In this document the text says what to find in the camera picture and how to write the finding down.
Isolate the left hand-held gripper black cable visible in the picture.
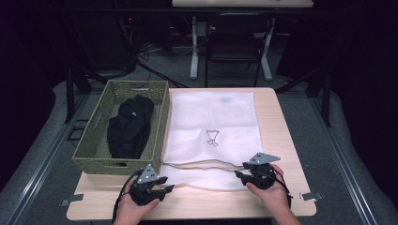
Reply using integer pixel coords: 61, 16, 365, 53
112, 168, 145, 223

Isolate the black chair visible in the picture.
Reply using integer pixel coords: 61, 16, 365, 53
205, 12, 270, 88

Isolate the dark equipment rack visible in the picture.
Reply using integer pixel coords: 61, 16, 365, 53
73, 10, 139, 72

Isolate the right hand-held gripper black cable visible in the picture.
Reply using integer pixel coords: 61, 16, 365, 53
274, 170, 294, 209

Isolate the black floor cable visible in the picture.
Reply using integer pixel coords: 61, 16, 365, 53
135, 59, 190, 89

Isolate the hand-held gripper black cable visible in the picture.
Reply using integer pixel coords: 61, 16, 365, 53
112, 168, 145, 223
274, 170, 294, 209

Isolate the black metal stand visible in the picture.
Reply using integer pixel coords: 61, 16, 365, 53
64, 64, 109, 124
275, 62, 333, 128

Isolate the white desk with metal legs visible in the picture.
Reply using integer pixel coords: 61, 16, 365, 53
171, 0, 314, 82

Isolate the person's left hand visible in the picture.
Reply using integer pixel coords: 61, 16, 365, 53
114, 190, 161, 221

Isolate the black floor bracket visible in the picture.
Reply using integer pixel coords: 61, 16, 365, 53
66, 118, 91, 143

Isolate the white mesh laundry bag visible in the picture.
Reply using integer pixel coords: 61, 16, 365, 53
159, 90, 264, 191

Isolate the person's right hand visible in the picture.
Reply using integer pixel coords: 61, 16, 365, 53
245, 163, 294, 218

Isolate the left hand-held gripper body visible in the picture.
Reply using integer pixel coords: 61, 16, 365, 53
129, 163, 167, 206

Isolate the green woven basket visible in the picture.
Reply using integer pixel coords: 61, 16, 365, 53
71, 79, 171, 176

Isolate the black garment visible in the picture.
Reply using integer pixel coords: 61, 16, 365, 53
106, 95, 155, 159

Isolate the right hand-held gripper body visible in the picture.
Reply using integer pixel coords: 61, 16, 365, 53
243, 152, 281, 190

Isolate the metal table bracket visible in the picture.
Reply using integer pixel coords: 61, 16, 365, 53
299, 191, 325, 202
59, 193, 84, 208

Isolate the aluminium floor rail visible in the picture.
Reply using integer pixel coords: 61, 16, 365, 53
3, 93, 92, 225
308, 93, 380, 225

